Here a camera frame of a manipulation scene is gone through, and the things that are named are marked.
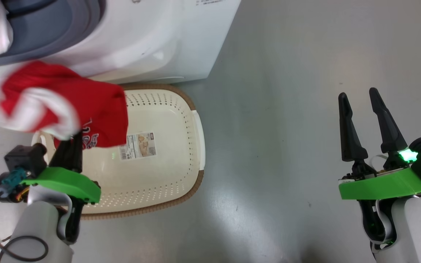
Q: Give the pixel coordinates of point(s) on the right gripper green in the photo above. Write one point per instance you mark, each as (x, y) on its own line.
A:
(378, 186)

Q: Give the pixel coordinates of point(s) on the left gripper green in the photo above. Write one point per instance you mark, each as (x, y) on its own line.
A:
(64, 182)

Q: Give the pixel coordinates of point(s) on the red white printed jersey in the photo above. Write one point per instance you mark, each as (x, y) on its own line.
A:
(93, 106)

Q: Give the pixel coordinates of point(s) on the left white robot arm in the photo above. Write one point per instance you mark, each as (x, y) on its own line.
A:
(35, 226)

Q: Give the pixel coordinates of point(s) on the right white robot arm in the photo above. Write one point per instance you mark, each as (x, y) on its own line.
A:
(415, 230)

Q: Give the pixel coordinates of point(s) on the paper product label in basket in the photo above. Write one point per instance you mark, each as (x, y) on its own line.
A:
(139, 146)

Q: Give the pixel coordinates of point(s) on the cream basket with brown rim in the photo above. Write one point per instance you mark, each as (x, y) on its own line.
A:
(159, 175)

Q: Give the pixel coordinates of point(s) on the grey rubber door gasket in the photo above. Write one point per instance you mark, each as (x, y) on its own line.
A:
(49, 36)

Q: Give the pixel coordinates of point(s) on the white front-load washing machine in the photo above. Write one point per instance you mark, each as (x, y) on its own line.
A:
(159, 36)

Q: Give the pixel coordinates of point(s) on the left wrist teal connector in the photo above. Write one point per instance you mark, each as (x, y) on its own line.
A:
(13, 179)

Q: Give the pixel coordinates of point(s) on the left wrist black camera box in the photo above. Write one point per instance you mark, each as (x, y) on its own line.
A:
(24, 157)

